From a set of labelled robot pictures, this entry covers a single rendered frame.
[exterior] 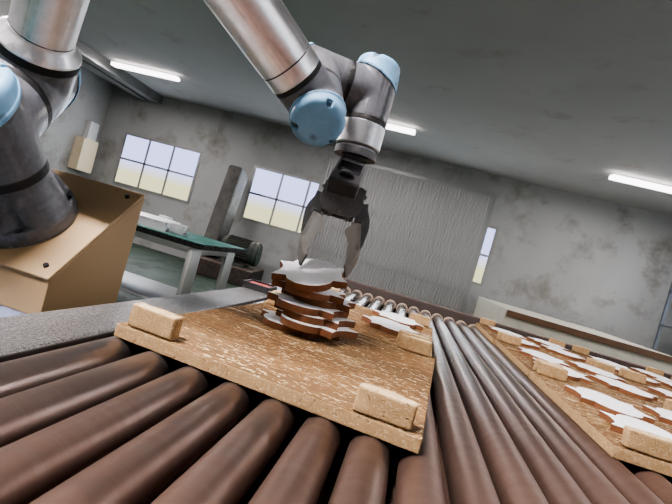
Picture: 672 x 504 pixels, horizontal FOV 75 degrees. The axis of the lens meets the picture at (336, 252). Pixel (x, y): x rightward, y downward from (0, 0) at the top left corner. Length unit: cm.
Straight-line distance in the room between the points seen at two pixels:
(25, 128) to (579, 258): 823
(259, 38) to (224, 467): 45
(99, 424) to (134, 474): 6
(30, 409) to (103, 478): 10
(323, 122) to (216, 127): 877
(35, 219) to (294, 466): 57
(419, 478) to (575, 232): 818
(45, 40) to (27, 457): 61
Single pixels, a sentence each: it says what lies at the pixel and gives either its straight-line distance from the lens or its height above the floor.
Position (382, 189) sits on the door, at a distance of 816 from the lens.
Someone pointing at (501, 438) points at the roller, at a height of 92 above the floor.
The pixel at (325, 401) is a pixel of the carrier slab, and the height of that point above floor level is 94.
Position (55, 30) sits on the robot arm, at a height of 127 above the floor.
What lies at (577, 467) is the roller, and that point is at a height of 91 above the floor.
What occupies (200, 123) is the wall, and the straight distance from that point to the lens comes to 952.
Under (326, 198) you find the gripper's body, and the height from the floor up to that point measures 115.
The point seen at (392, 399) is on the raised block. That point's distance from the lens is 44.
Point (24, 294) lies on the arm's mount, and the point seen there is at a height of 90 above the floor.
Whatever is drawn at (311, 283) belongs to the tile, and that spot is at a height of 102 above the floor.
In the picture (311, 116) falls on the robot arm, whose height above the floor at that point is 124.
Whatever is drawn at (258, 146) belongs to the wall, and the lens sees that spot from 891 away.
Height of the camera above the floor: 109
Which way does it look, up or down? 1 degrees down
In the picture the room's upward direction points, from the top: 16 degrees clockwise
